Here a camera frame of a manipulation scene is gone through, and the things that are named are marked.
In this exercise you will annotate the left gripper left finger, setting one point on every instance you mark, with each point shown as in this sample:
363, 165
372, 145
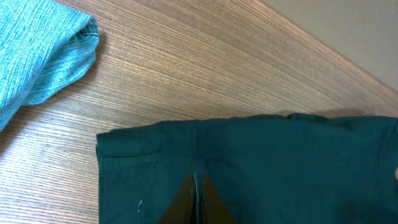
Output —
182, 208

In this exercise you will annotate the black shorts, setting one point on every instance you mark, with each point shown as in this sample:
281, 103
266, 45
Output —
300, 168

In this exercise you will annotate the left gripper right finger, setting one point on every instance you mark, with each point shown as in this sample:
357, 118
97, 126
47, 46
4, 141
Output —
213, 210

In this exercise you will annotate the folded light blue denim shorts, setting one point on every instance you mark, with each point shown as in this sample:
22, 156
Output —
45, 46

